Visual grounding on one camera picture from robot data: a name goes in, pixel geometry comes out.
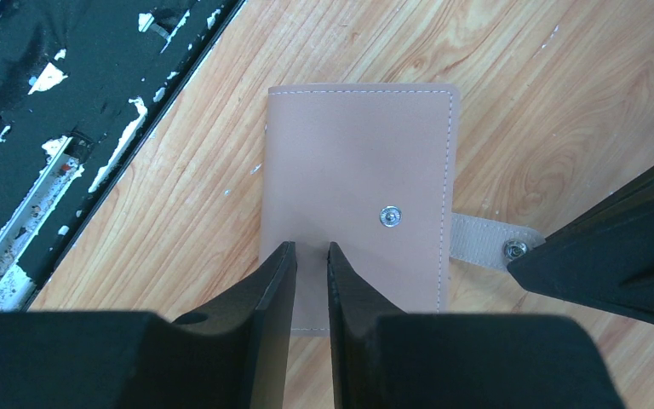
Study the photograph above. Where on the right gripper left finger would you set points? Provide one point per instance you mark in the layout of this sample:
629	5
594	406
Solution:
231	352

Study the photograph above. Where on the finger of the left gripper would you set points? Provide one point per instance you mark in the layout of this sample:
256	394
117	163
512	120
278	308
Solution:
604	259

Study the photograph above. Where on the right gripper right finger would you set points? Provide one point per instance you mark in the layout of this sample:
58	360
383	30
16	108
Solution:
383	357

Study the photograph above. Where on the pink card holder wallet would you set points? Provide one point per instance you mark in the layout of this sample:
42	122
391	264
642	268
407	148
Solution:
371	167

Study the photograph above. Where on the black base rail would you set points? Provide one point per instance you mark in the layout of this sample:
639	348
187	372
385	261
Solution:
82	85

